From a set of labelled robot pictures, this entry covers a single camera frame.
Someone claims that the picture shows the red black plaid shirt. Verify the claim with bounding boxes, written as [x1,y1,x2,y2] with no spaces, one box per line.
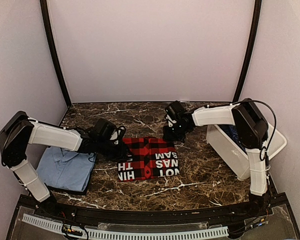
[117,137,180,182]

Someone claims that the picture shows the right clear acrylic plate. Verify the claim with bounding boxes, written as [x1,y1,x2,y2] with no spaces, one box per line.
[239,204,300,240]

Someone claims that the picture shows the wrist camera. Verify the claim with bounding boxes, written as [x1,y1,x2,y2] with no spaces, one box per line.
[110,125,127,145]
[165,114,177,128]

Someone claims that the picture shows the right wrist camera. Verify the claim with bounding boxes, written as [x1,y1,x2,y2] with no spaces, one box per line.
[165,114,177,128]

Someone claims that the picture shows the blue shirt in bin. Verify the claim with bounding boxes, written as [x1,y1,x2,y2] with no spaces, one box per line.
[220,125,243,148]

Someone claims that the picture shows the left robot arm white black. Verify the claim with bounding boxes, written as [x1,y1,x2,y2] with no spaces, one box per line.
[0,110,131,218]

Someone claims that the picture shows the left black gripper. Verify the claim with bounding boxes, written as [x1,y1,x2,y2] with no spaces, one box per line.
[96,138,135,162]

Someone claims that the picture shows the white slotted cable duct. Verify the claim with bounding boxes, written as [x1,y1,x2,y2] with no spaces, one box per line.
[22,213,229,240]

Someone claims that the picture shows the folded light blue shirt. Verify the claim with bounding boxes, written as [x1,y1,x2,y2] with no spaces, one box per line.
[36,146,97,194]

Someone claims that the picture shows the left clear acrylic plate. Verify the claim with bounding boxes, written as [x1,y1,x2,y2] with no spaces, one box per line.
[5,206,65,240]

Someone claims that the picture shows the clear acrylic plate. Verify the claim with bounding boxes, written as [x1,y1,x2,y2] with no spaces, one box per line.
[5,206,65,240]
[239,204,300,240]

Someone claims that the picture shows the black curved front rail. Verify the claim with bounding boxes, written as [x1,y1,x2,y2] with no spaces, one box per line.
[16,193,291,227]

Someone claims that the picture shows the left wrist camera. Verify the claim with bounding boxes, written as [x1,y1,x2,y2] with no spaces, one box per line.
[110,125,127,145]

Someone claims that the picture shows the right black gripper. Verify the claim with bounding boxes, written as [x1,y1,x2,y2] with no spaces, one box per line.
[162,122,189,142]

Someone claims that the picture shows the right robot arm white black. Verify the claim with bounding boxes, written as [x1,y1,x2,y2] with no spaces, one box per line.
[163,98,274,197]

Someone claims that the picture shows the white plastic bin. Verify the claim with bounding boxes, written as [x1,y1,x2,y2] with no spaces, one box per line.
[206,124,287,181]

